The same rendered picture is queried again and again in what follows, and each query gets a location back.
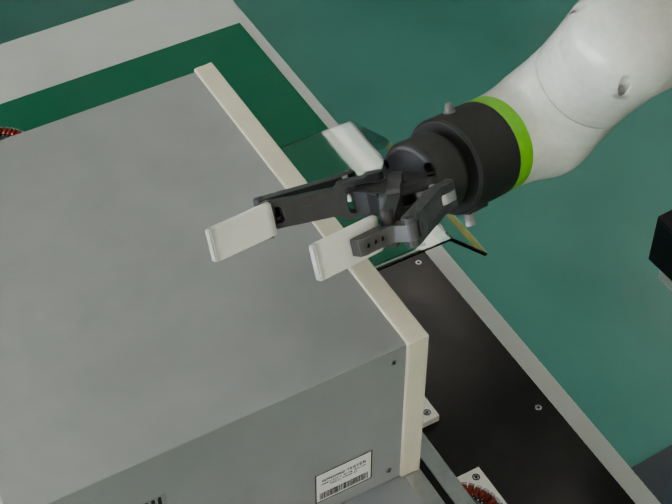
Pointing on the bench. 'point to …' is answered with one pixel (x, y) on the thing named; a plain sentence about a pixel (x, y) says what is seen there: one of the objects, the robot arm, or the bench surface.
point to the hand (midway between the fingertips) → (270, 249)
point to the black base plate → (494, 403)
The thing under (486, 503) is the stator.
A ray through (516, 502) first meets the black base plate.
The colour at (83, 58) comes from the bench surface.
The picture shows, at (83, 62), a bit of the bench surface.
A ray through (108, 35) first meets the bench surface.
